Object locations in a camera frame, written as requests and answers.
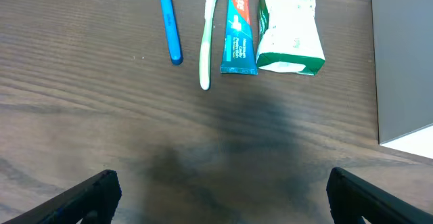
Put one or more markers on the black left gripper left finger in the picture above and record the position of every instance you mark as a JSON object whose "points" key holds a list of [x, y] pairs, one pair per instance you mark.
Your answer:
{"points": [[93, 201]]}

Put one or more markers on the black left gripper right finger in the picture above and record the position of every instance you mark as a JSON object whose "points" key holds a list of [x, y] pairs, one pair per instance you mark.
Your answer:
{"points": [[354, 200]]}

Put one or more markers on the blue disposable razor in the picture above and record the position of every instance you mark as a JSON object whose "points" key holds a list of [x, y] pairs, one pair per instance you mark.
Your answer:
{"points": [[172, 35]]}

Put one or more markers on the green and white soap packet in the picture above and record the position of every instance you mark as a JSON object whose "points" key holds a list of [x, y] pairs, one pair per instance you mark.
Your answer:
{"points": [[288, 38]]}

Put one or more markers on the green and white toothbrush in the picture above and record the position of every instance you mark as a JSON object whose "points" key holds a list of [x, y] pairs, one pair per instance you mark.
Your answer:
{"points": [[205, 54]]}

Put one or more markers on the red and teal toothpaste tube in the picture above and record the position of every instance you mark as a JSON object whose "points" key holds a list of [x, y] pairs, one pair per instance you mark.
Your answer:
{"points": [[238, 56]]}

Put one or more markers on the white box with pink interior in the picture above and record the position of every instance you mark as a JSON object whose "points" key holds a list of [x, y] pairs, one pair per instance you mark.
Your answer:
{"points": [[402, 32]]}

